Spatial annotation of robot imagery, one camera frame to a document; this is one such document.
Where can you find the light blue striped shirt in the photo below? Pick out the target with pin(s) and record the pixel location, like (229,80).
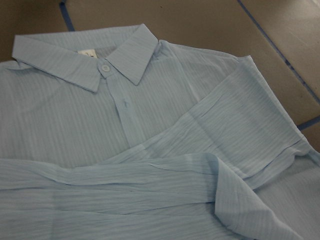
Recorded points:
(113,134)

